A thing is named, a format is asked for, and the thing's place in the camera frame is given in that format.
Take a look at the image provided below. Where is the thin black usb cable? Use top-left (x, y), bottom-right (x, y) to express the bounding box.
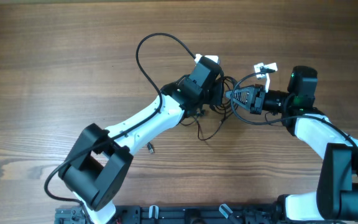
top-left (178, 108), bottom-right (229, 142)

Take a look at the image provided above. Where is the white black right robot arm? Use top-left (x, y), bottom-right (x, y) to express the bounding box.
top-left (225, 65), bottom-right (358, 223)

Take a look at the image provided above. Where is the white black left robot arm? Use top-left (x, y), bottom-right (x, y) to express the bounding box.
top-left (58, 54), bottom-right (223, 223)

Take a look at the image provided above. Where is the black right camera cable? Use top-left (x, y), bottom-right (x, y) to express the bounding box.
top-left (230, 67), bottom-right (358, 224)

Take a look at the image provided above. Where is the black camera cable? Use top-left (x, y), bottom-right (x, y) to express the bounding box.
top-left (230, 67), bottom-right (358, 224)
top-left (44, 32), bottom-right (197, 224)

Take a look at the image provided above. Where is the black left camera cable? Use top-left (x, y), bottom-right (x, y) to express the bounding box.
top-left (44, 32), bottom-right (197, 224)

